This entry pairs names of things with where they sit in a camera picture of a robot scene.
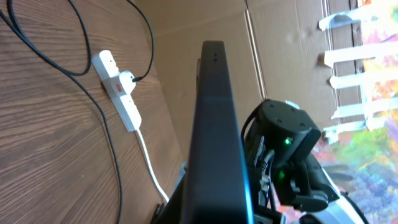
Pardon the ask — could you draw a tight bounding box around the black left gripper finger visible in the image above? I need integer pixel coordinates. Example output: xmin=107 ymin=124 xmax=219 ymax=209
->
xmin=150 ymin=164 xmax=199 ymax=224

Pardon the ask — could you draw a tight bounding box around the Samsung Galaxy smartphone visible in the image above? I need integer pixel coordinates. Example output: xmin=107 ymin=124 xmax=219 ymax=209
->
xmin=181 ymin=40 xmax=254 ymax=223

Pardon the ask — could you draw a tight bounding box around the black USB charging cable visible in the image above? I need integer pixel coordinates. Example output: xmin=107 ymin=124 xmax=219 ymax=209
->
xmin=0 ymin=0 xmax=155 ymax=224

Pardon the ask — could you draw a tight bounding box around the white charger plug adapter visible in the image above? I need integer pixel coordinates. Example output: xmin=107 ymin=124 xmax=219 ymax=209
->
xmin=111 ymin=70 xmax=136 ymax=96

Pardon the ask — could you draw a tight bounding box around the white power strip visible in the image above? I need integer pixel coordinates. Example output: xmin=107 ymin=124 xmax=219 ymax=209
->
xmin=91 ymin=50 xmax=142 ymax=132

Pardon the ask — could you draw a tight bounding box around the cardboard backdrop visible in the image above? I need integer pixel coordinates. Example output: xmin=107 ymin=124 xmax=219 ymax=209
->
xmin=138 ymin=0 xmax=359 ymax=156

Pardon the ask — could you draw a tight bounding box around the white power strip cord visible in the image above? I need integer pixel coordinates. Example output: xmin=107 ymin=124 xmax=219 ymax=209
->
xmin=134 ymin=129 xmax=170 ymax=203

